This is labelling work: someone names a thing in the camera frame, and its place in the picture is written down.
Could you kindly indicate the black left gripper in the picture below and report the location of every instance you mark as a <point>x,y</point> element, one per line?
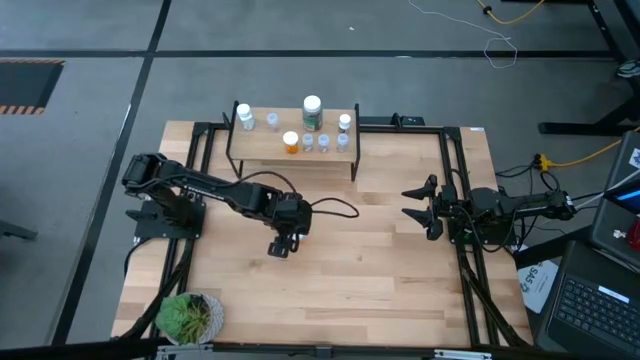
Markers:
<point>292,215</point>

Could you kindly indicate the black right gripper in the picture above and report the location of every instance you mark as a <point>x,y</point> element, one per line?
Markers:
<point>452,207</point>

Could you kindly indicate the small bottle with white cap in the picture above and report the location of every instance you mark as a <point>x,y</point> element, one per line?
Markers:
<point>344,122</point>

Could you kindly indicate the large green-labelled bottle white cap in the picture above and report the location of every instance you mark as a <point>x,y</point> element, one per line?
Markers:
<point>312,112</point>

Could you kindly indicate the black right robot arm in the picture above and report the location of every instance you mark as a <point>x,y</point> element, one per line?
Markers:
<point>525,202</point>

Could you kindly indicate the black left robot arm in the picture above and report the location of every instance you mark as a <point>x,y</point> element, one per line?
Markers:
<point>210,187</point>

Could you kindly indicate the wooden shelf with black legs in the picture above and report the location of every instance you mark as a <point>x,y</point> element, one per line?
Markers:
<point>265,147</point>

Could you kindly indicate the green potted plant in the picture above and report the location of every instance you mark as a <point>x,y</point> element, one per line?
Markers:
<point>187,317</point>

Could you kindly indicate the black stand foot bar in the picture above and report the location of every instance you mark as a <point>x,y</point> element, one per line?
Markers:
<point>550,247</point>

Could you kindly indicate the white printed paper sheet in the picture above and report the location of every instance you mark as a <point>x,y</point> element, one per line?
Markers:
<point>537,285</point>

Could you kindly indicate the dark grey laptop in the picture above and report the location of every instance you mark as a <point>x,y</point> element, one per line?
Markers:
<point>607,225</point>

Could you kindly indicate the black laptop with keyboard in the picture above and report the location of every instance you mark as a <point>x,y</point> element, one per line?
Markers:
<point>595,310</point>

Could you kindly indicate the red object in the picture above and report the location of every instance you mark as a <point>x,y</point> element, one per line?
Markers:
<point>634,236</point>

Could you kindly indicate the black bar with silver brackets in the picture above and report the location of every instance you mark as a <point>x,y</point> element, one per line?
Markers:
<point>75,350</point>

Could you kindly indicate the grey shoe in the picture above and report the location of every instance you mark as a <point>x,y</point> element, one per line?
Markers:
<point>631,69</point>

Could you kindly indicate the black floor stand foot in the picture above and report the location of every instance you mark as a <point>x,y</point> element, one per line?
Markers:
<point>15,230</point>

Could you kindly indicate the black mat with hazard stripes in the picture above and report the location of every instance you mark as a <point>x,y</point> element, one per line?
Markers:
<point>25,85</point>

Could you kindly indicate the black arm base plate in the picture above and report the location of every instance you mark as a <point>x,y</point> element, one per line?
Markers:
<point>150,229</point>
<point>492,240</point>

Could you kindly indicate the black metal table frame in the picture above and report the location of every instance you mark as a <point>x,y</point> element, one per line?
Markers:
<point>430,129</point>

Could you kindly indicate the black desk frame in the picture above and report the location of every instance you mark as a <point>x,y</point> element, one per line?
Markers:
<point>575,128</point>

